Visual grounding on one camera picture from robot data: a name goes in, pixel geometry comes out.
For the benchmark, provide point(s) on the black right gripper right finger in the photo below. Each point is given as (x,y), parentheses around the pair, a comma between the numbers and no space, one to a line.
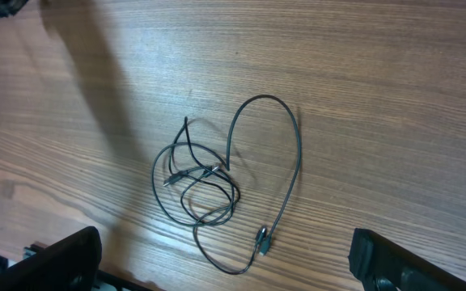
(380,264)

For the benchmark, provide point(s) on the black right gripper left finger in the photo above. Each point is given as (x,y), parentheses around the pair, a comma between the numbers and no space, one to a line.
(79,253)

